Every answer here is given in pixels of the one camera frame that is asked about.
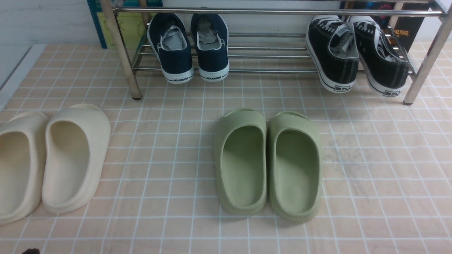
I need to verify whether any navy canvas shoe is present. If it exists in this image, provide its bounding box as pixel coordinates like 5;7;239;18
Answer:
191;13;230;82
147;13;194;84

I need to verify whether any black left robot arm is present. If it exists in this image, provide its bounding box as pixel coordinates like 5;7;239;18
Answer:
22;248;40;254

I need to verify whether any metal shoe rack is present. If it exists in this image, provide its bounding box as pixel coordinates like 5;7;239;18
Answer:
100;0;452;105

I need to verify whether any green left slipper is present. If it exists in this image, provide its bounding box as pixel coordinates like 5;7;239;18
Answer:
213;108;267;216

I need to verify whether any green slipper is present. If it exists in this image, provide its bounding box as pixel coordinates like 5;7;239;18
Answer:
213;108;267;216
267;111;323;223

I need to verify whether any green right slipper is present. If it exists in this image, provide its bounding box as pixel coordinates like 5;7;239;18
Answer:
267;111;323;223

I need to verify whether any black left sneaker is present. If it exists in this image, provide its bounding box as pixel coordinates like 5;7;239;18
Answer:
305;15;359;93

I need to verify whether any black sneaker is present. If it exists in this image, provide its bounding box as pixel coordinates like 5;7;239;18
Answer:
305;15;359;93
347;16;410;97

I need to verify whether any blue green poster board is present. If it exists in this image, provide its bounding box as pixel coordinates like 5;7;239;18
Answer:
87;0;145;49

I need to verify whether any cream right slipper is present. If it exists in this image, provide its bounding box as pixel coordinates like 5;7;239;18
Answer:
42;103;111;214

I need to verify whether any cream slipper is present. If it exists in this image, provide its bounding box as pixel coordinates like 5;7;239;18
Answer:
0;111;49;225
42;103;111;214

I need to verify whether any black right sneaker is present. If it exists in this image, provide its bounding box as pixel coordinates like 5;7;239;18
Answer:
347;16;410;97

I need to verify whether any cream left slipper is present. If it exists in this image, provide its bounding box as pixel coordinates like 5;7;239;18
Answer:
0;111;49;225

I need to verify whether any dark book box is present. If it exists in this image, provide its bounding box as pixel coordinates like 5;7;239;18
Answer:
339;1;424;52

